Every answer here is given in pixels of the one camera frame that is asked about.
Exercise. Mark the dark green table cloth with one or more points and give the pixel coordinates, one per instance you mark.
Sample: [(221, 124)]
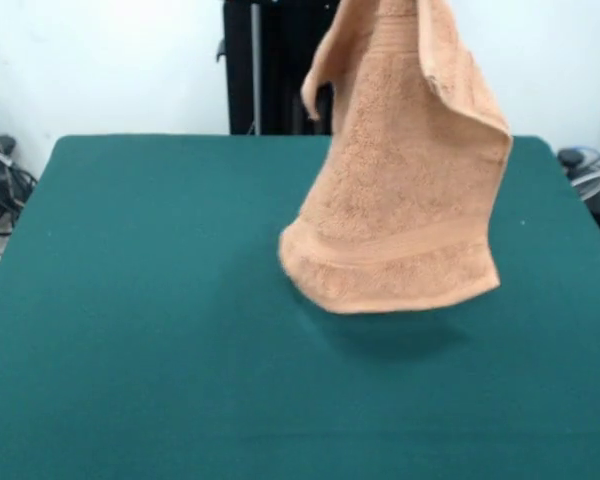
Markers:
[(130, 300)]

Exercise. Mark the tan terry towel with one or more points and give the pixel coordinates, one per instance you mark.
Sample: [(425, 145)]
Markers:
[(395, 200)]

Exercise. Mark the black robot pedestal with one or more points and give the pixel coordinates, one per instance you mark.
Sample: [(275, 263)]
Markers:
[(270, 75)]

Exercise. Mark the small black adapter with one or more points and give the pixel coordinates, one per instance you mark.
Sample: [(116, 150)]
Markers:
[(2, 144), (570, 157)]

